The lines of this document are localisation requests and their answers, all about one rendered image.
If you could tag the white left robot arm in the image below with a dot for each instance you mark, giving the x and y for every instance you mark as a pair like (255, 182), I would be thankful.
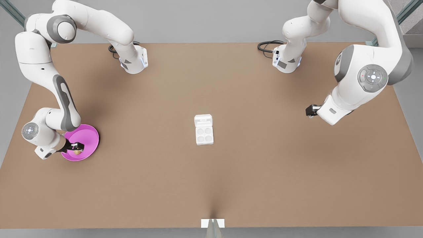
(370, 49)

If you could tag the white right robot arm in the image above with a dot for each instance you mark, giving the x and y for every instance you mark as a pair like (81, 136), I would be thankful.
(39, 62)

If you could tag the white egg box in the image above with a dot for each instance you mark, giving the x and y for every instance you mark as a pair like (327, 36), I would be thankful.
(203, 129)

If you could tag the magenta plate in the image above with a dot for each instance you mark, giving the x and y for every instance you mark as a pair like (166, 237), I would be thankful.
(86, 138)

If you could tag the silver frame post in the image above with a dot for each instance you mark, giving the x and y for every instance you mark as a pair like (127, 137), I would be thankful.
(15, 12)
(212, 228)
(401, 15)

